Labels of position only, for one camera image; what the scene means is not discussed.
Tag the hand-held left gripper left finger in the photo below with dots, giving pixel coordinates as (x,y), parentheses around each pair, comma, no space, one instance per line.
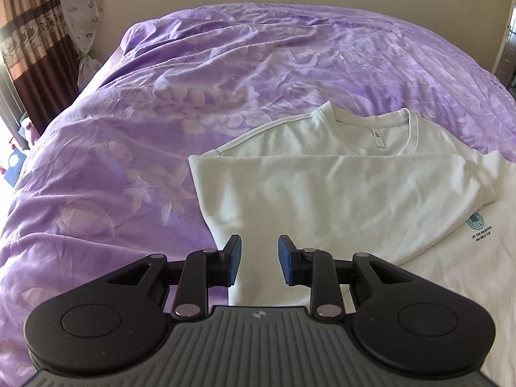
(234,258)

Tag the purple floral bedspread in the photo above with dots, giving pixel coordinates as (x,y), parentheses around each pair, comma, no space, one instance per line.
(161,88)

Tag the brown striped curtain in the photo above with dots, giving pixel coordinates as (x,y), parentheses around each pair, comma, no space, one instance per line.
(28,28)

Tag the white t-shirt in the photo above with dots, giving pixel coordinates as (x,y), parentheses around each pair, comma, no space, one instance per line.
(322,193)

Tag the white furniture edge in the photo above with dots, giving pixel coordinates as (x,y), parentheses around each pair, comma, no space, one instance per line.
(506,44)

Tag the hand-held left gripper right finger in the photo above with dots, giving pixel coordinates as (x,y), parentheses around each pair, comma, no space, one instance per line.
(285,258)

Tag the white patterned tied curtain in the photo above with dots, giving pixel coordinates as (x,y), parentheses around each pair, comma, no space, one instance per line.
(82,12)

